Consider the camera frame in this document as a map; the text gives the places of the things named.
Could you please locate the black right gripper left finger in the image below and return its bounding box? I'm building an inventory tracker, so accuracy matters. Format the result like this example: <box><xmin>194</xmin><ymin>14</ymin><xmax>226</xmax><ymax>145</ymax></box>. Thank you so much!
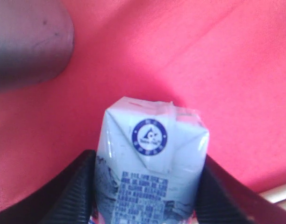
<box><xmin>0</xmin><ymin>150</ymin><xmax>96</xmax><ymax>224</ymax></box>

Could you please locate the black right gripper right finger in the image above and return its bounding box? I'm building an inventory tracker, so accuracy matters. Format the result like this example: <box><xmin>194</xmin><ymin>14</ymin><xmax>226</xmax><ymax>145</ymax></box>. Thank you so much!
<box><xmin>195</xmin><ymin>156</ymin><xmax>286</xmax><ymax>224</ymax></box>

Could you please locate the blue white milk carton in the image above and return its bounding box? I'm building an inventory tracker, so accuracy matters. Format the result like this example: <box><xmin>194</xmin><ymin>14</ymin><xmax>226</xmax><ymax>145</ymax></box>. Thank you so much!
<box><xmin>90</xmin><ymin>97</ymin><xmax>209</xmax><ymax>224</ymax></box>

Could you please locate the red scalloped table cloth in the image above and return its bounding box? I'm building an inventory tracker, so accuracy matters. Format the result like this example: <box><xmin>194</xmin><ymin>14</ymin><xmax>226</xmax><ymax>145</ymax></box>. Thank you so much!
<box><xmin>0</xmin><ymin>0</ymin><xmax>286</xmax><ymax>211</ymax></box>

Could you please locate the stainless steel cup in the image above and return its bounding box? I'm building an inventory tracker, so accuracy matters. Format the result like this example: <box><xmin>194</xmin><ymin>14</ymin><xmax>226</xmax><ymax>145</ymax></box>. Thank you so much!
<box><xmin>0</xmin><ymin>0</ymin><xmax>74</xmax><ymax>92</ymax></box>

